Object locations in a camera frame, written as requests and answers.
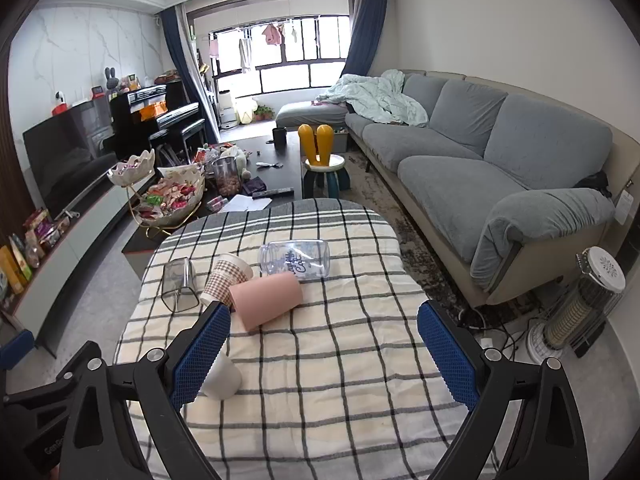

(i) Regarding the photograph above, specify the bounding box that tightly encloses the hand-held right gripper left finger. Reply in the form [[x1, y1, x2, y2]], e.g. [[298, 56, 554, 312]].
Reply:
[[59, 301, 232, 480]]

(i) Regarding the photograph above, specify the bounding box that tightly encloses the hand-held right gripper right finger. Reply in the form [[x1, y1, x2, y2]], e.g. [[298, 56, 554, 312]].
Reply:
[[417, 300, 591, 480]]

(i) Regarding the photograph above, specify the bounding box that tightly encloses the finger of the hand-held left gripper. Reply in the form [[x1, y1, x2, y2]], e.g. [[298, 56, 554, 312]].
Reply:
[[0, 331, 36, 372]]

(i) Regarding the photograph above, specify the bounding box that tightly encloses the pink cup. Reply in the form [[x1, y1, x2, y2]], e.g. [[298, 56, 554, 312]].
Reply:
[[229, 276, 304, 332]]

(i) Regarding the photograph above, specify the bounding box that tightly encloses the white cup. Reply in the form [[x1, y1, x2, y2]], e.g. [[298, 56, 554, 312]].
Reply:
[[199, 351, 242, 401]]

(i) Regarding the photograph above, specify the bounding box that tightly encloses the clear grey square cup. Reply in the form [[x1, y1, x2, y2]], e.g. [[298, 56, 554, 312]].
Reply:
[[161, 257, 201, 314]]

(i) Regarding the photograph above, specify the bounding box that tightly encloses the brown checkered paper cup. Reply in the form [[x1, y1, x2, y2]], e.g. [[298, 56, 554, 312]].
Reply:
[[200, 253, 255, 308]]

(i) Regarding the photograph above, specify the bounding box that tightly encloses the row of snack packets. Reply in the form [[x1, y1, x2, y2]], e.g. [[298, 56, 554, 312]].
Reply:
[[0, 208, 71, 306]]

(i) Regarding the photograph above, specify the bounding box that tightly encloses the grey television cabinet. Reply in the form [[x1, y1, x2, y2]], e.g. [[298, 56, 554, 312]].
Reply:
[[0, 180, 146, 356]]

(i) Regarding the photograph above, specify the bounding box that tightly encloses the checked tablecloth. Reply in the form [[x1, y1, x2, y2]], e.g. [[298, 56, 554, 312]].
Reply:
[[114, 198, 501, 480]]

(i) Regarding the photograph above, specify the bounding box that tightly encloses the white electric heater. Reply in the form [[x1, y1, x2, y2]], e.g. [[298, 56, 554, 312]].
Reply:
[[527, 246, 627, 365]]

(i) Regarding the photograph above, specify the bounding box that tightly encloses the clear printed glass jar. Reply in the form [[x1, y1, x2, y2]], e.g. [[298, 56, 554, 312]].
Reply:
[[258, 240, 331, 279]]

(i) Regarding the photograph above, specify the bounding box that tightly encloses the white paper sheet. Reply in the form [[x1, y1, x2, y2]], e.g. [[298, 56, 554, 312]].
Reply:
[[220, 194, 273, 213]]

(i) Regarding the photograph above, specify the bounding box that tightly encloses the tiered shell snack tray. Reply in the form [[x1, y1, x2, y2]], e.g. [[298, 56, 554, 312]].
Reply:
[[107, 148, 207, 241]]

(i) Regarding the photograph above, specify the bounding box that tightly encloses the clear jar of snacks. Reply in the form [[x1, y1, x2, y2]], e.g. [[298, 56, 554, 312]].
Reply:
[[212, 156, 240, 198]]

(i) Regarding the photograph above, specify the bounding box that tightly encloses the grey sofa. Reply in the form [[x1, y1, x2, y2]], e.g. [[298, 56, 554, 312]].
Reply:
[[276, 69, 617, 308]]

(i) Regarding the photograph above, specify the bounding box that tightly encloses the black television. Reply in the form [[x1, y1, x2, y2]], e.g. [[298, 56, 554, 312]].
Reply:
[[22, 100, 118, 216]]

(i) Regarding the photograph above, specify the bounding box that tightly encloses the dark coffee table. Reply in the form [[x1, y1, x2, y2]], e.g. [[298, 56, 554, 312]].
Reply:
[[122, 132, 306, 281]]

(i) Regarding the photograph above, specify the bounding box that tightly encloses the black piano bench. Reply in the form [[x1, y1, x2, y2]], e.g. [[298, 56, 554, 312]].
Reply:
[[149, 121, 206, 166]]

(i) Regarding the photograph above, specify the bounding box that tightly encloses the black bag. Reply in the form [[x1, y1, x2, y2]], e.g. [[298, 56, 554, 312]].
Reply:
[[575, 171, 613, 198]]

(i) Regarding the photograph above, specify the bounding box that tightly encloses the yellow bunny ear stool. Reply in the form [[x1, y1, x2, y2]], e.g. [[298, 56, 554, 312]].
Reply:
[[298, 123, 352, 197]]

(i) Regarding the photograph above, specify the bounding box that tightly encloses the white paper tag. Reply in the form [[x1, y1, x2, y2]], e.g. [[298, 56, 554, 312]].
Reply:
[[614, 192, 635, 225]]

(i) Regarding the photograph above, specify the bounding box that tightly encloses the white air purifier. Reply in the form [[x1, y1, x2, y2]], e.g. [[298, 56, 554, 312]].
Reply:
[[218, 89, 237, 128]]

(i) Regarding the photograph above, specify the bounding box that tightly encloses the black piano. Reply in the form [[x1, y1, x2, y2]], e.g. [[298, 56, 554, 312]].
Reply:
[[110, 81, 207, 161]]

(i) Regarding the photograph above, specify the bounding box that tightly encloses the light green blanket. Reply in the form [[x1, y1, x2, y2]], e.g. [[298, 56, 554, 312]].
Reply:
[[315, 70, 430, 128]]

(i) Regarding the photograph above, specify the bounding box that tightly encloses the blue curtain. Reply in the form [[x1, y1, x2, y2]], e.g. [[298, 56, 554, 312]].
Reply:
[[160, 4, 221, 143], [342, 0, 390, 77]]

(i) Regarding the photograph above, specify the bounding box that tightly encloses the white power strip with cables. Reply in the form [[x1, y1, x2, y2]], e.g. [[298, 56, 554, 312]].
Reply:
[[457, 307, 531, 356]]

